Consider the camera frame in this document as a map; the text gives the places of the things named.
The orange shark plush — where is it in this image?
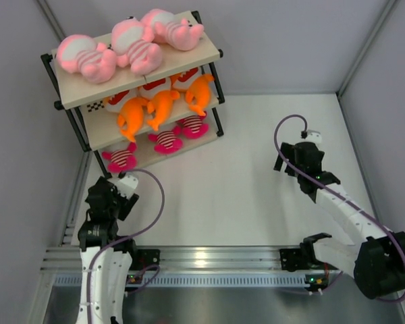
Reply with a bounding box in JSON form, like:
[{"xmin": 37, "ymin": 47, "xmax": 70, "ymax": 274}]
[
  {"xmin": 138, "ymin": 77, "xmax": 181, "ymax": 131},
  {"xmin": 171, "ymin": 67, "xmax": 215, "ymax": 117},
  {"xmin": 103, "ymin": 88, "xmax": 148, "ymax": 142}
]

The white panda plush front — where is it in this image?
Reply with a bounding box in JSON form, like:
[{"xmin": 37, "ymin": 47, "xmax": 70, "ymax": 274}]
[{"xmin": 101, "ymin": 142, "xmax": 138, "ymax": 173}]

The white slotted cable duct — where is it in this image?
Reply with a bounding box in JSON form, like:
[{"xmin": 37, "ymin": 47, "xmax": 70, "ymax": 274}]
[{"xmin": 53, "ymin": 272, "xmax": 328, "ymax": 288}]

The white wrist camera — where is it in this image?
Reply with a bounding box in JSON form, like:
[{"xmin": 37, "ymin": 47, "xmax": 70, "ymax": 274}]
[
  {"xmin": 300, "ymin": 129, "xmax": 323, "ymax": 145},
  {"xmin": 115, "ymin": 173, "xmax": 138, "ymax": 199}
]

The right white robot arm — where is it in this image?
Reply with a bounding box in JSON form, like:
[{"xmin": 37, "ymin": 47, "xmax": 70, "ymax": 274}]
[{"xmin": 274, "ymin": 142, "xmax": 405, "ymax": 299}]

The white panda plush face down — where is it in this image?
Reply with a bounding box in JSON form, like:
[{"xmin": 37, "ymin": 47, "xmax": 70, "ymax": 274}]
[{"xmin": 148, "ymin": 130, "xmax": 183, "ymax": 155}]

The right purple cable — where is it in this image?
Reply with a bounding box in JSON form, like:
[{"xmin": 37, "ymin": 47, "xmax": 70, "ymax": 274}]
[{"xmin": 273, "ymin": 113, "xmax": 405, "ymax": 303}]

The purple cable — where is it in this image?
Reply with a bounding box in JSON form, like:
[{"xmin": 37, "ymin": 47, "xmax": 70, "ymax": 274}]
[
  {"xmin": 273, "ymin": 113, "xmax": 405, "ymax": 303},
  {"xmin": 84, "ymin": 167, "xmax": 166, "ymax": 324}
]

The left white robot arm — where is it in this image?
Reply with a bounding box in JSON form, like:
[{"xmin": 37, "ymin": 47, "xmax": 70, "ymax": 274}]
[{"xmin": 76, "ymin": 174, "xmax": 139, "ymax": 323}]

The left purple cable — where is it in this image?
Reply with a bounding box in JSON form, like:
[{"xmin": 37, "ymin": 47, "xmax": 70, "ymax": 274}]
[{"xmin": 84, "ymin": 167, "xmax": 166, "ymax": 324}]

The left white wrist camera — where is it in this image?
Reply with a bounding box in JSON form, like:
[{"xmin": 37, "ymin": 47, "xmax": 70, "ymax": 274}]
[{"xmin": 115, "ymin": 173, "xmax": 138, "ymax": 199}]

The white panda plush with glasses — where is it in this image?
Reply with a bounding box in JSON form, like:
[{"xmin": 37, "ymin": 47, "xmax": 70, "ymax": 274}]
[{"xmin": 176, "ymin": 115, "xmax": 209, "ymax": 140}]

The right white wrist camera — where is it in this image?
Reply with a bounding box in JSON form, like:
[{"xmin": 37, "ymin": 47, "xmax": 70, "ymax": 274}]
[{"xmin": 300, "ymin": 129, "xmax": 323, "ymax": 145}]

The beige three-tier shelf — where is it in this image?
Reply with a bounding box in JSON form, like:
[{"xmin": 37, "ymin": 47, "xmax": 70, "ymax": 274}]
[{"xmin": 41, "ymin": 11, "xmax": 225, "ymax": 177}]

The aluminium mounting rail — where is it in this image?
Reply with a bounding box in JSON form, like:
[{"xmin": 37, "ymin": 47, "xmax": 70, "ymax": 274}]
[{"xmin": 40, "ymin": 215, "xmax": 405, "ymax": 271}]

